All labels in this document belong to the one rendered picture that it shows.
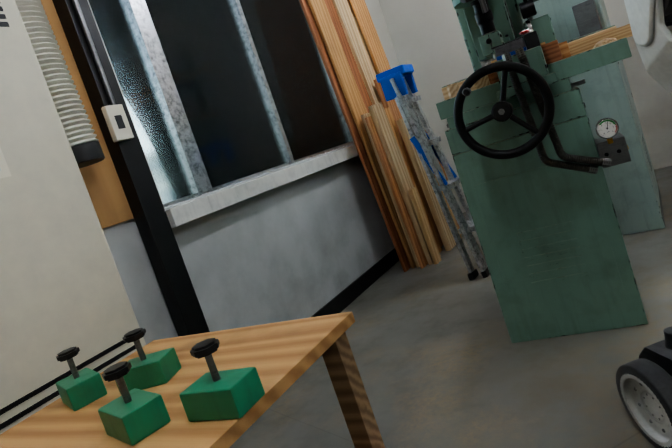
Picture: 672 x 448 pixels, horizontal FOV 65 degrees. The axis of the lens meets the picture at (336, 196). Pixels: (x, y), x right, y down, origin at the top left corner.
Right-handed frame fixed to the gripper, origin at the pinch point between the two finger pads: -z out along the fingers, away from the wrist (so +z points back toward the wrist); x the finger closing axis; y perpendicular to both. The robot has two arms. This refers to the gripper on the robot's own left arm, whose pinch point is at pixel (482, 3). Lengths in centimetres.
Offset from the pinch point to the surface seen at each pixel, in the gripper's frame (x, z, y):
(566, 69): 18.0, -24.7, -14.4
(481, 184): -17, -50, -28
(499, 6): 3.9, -12.3, 22.3
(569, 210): 7, -63, -36
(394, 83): -55, -49, 69
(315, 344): -41, -4, -118
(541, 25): 15.7, -25.0, 22.0
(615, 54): 31.9, -24.8, -15.0
